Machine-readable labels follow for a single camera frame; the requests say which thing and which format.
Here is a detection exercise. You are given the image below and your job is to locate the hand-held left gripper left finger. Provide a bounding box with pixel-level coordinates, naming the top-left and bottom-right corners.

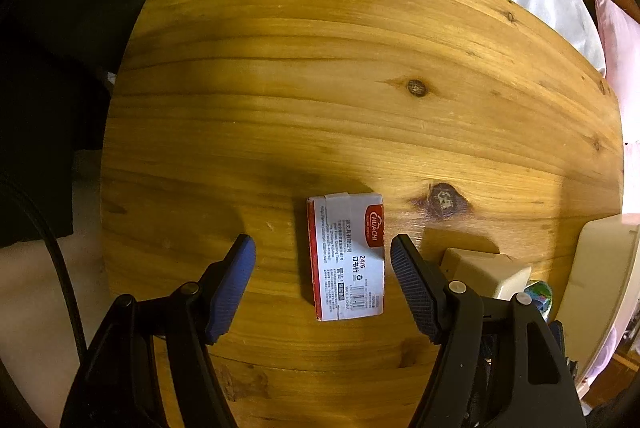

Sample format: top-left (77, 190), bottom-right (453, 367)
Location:
top-left (60, 234), bottom-right (257, 428)

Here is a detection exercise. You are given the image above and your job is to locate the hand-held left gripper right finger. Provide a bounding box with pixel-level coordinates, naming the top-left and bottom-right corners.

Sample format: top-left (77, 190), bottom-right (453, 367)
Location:
top-left (390, 234), bottom-right (588, 428)

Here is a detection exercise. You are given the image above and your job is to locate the white red staple box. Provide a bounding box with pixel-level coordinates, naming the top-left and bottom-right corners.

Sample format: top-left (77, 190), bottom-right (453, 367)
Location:
top-left (306, 192), bottom-right (387, 322)

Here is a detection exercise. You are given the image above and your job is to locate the cream chair seat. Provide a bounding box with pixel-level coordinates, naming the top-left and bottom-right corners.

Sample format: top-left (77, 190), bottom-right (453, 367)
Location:
top-left (552, 214), bottom-right (640, 409)

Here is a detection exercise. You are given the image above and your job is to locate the beige box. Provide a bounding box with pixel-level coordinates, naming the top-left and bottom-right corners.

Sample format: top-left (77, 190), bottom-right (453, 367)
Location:
top-left (440, 248), bottom-right (532, 299)

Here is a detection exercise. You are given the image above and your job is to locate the black jacket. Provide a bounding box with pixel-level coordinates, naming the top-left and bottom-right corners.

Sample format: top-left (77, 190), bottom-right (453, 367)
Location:
top-left (0, 0), bottom-right (321, 239)

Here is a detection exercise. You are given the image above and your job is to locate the pink pillow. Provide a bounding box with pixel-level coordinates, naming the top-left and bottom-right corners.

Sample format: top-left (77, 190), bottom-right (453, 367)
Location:
top-left (593, 0), bottom-right (640, 143)

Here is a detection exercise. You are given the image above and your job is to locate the black cable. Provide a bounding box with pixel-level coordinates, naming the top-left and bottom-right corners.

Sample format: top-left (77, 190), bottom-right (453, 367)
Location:
top-left (0, 178), bottom-right (88, 349)

